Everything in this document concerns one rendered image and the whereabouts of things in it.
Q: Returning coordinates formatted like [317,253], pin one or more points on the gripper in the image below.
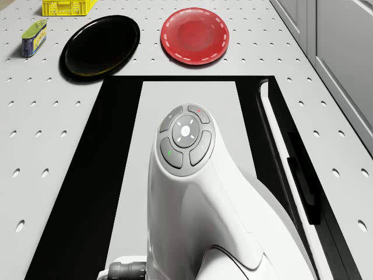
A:
[125,269]

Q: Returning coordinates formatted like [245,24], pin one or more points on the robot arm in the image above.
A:
[204,204]

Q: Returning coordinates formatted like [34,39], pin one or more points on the black plate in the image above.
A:
[100,48]

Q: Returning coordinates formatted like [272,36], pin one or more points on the red plate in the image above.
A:
[194,35]

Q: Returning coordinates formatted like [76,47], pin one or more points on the flat-sided can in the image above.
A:
[33,39]

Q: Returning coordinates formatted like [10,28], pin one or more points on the yellow basket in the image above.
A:
[68,7]

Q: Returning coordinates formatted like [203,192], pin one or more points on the white cabinet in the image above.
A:
[341,43]

